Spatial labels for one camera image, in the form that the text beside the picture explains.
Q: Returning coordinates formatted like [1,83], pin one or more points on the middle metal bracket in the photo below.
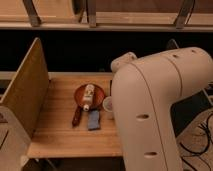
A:
[91,12]

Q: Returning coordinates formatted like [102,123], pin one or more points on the wooden side panel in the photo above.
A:
[23,98]

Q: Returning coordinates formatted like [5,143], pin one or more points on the dark red knife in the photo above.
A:
[77,116]

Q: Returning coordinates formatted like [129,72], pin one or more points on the left metal bracket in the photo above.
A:
[34,19]

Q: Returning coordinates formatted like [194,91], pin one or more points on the metal bracket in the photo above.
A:
[184,14]
[34,19]
[91,12]

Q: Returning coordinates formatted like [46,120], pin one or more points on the brown round plate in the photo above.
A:
[98,98]

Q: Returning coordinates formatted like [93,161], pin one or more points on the small white cup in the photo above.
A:
[107,104]

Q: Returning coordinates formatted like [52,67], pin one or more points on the right metal bracket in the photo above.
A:
[184,14]

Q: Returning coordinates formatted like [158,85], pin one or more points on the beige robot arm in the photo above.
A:
[143,92]

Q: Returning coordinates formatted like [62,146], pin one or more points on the small white bottle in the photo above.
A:
[88,96]

